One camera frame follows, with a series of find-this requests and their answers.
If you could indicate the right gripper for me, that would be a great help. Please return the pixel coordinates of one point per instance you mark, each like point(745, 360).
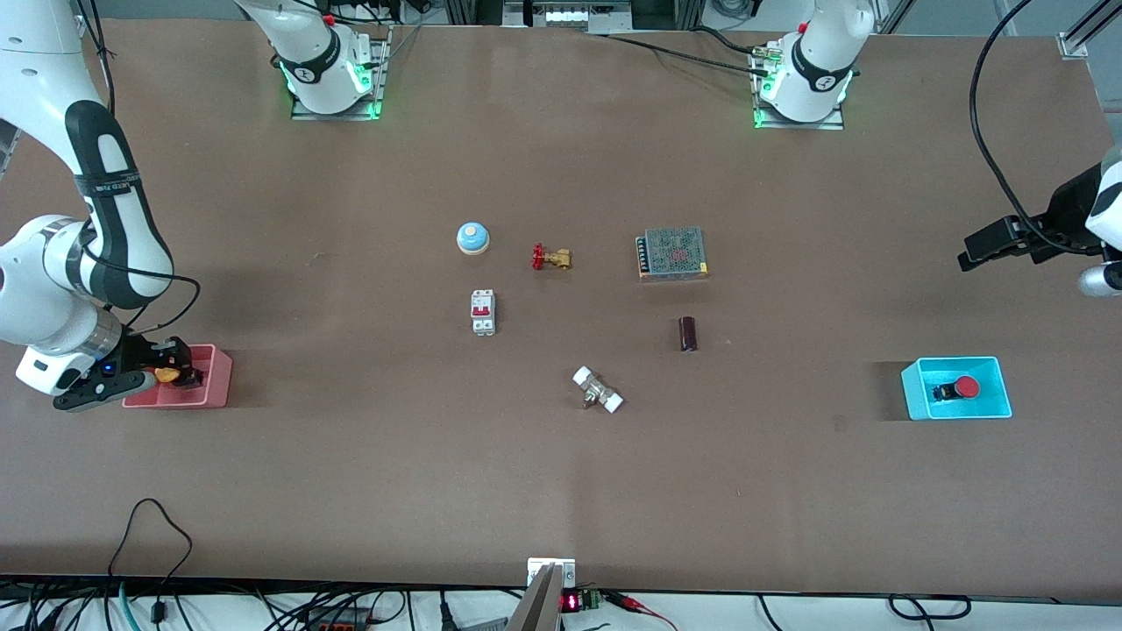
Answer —
point(142, 352)

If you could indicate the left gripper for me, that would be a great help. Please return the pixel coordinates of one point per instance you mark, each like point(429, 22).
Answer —
point(1070, 211)

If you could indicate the yellow push button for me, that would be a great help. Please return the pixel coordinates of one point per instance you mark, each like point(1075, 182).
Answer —
point(166, 374)

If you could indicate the red push button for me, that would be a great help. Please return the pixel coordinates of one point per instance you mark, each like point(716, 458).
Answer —
point(966, 386)

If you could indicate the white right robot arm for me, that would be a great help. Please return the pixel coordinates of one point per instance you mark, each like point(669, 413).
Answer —
point(35, 289)

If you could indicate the pink plastic box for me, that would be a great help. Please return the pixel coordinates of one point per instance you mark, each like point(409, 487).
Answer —
point(206, 390)

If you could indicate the blue plastic box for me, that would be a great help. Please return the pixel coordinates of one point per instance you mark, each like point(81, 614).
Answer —
point(929, 372)

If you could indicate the dark red capacitor cylinder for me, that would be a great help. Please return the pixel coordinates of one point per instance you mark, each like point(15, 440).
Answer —
point(688, 334)

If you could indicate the mesh-covered power supply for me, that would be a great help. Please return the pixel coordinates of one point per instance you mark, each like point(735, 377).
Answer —
point(673, 252)

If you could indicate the white circuit breaker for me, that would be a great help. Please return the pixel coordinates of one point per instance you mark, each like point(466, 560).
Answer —
point(483, 312)

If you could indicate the blue dome bell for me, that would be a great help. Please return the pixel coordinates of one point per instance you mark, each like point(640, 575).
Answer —
point(472, 237)

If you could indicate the brass fitting with white ends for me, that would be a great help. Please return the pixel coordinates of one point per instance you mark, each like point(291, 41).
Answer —
point(598, 390)

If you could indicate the red digit display module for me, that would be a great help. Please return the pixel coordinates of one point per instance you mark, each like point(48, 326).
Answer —
point(571, 602)

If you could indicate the red alligator clip lead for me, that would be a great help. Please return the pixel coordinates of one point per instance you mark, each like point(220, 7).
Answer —
point(627, 601)

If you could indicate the aluminium frame profile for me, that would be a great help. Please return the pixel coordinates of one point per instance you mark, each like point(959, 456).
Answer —
point(1082, 39)

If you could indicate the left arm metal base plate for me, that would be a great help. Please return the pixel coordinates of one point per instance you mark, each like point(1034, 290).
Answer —
point(802, 125)

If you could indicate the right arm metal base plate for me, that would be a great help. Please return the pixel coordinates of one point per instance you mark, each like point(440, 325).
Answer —
point(372, 101)

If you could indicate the grey camera mount bar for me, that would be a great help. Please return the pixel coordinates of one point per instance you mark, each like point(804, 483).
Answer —
point(539, 605)

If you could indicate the white mounting bracket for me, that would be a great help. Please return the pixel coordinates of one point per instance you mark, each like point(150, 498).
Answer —
point(568, 570)

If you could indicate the grey metal frame unit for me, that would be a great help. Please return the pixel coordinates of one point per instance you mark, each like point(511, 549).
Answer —
point(570, 16)

